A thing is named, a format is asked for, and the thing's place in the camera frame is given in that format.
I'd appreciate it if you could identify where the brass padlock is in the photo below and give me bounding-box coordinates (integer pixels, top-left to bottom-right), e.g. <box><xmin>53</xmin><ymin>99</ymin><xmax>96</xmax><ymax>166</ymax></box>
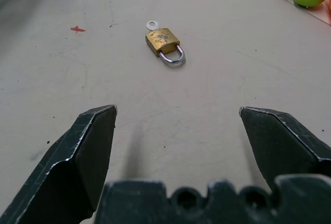
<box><xmin>145</xmin><ymin>27</ymin><xmax>187</xmax><ymax>67</ymax></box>

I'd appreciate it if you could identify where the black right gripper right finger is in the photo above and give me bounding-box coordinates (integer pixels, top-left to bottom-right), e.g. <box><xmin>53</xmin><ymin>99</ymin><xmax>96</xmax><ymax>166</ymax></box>
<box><xmin>238</xmin><ymin>106</ymin><xmax>331</xmax><ymax>193</ymax></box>

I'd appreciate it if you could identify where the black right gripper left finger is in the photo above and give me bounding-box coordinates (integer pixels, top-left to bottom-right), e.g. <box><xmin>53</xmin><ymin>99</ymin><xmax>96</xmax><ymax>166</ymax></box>
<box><xmin>0</xmin><ymin>104</ymin><xmax>118</xmax><ymax>224</ymax></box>

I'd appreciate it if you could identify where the silver key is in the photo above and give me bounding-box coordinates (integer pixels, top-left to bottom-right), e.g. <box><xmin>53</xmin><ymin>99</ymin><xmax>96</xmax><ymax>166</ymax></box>
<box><xmin>145</xmin><ymin>20</ymin><xmax>162</xmax><ymax>32</ymax></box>

